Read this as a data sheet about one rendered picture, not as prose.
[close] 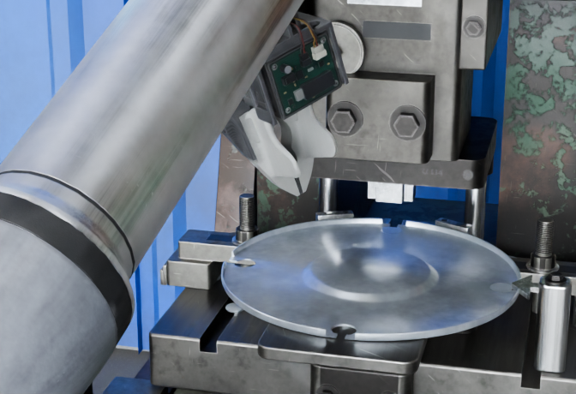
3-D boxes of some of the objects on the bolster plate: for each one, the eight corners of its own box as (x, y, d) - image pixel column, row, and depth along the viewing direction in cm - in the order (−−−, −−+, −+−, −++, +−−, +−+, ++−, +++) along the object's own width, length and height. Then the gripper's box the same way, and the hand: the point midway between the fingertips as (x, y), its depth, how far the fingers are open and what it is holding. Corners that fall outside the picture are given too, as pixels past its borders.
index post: (565, 374, 118) (572, 281, 115) (532, 371, 119) (539, 277, 116) (566, 361, 121) (573, 270, 118) (534, 358, 122) (540, 266, 119)
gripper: (216, -12, 85) (299, 244, 95) (320, -64, 88) (390, 187, 98) (157, -28, 91) (240, 211, 101) (255, -77, 95) (327, 159, 105)
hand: (290, 176), depth 101 cm, fingers closed
